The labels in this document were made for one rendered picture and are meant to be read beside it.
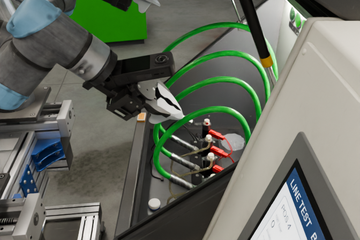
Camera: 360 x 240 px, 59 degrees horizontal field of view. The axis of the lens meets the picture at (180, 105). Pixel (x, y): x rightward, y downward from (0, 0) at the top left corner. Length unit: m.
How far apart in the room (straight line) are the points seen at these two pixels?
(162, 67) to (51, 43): 0.18
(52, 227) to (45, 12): 1.54
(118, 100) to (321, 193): 0.38
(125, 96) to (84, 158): 2.03
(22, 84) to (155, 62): 0.22
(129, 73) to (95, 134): 2.26
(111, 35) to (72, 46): 3.81
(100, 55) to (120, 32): 3.78
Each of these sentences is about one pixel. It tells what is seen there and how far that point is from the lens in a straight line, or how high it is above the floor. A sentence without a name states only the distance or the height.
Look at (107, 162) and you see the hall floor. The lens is 2.52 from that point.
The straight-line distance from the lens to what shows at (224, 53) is 0.81.
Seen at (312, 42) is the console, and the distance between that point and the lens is 0.49.
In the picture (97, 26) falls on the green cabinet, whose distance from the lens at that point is 4.30.
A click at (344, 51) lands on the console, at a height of 1.55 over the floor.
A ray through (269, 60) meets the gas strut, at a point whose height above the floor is 1.46.
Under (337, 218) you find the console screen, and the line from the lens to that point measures 0.36.
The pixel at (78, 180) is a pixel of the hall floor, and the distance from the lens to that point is 2.44.
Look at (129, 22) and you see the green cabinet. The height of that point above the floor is 0.33.
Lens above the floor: 1.70
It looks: 33 degrees down
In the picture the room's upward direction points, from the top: straight up
